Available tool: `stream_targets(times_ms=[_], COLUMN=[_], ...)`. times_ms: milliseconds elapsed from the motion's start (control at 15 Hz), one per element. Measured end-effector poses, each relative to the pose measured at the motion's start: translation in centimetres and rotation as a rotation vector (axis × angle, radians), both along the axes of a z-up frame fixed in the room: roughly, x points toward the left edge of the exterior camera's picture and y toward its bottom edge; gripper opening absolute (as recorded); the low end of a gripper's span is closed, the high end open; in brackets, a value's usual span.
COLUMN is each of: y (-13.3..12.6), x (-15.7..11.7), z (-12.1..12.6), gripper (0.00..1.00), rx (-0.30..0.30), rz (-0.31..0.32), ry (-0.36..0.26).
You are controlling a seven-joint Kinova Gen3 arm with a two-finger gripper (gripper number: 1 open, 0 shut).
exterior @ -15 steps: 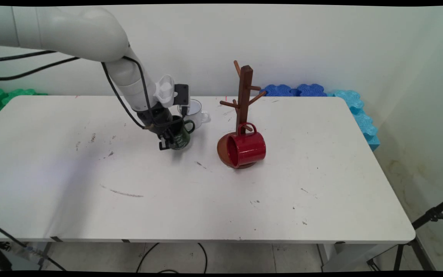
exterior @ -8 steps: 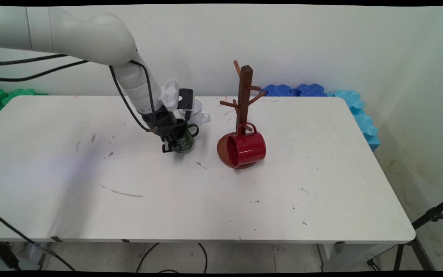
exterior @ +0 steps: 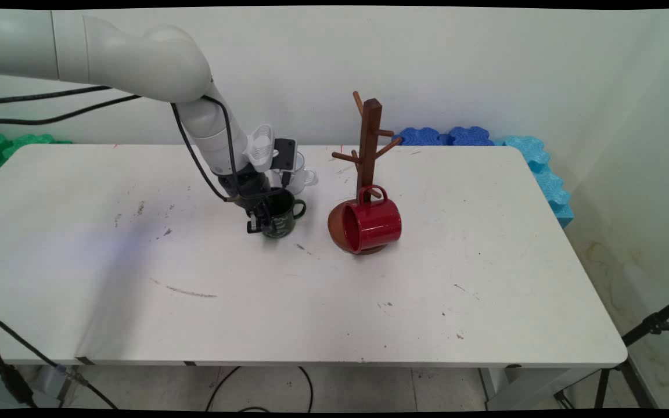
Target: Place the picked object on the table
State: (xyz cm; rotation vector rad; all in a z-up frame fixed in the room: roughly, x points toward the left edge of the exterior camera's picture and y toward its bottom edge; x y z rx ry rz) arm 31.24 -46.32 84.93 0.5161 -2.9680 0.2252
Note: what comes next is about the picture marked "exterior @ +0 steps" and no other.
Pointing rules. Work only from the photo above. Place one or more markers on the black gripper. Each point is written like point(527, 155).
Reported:
point(248, 187)

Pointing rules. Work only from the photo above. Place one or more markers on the dark green enamel mug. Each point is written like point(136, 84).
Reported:
point(285, 223)

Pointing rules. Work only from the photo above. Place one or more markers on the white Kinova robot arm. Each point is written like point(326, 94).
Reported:
point(154, 64)

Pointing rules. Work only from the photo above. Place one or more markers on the white enamel mug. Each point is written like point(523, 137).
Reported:
point(302, 177)

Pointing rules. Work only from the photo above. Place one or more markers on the red ceramic mug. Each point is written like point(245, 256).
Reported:
point(372, 225)

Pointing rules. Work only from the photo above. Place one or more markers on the brown wooden mug tree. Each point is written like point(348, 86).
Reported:
point(369, 139)

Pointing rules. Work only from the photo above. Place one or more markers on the dark blue foam mat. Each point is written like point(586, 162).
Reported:
point(445, 136)

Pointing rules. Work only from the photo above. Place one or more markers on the grey table leg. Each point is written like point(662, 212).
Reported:
point(70, 386)

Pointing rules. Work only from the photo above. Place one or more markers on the green foam mat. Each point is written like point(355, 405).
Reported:
point(3, 148)

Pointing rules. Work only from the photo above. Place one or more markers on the light blue foam mat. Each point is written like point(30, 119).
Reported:
point(546, 180)

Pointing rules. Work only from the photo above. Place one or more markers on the black tripod stand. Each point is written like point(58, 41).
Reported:
point(648, 328)

